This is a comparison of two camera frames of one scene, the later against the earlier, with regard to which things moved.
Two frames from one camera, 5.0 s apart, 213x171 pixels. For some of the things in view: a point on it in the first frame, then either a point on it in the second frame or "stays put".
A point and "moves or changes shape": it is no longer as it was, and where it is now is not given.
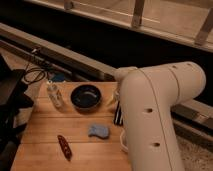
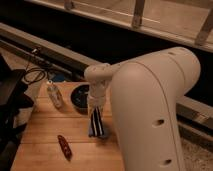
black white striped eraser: x=118 y=116 moves or changes shape
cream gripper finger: x=113 y=98 -> x=90 y=115
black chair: x=14 y=96 stays put
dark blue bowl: x=86 y=97 stays put
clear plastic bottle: x=55 y=94 stays put
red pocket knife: x=65 y=146 stays put
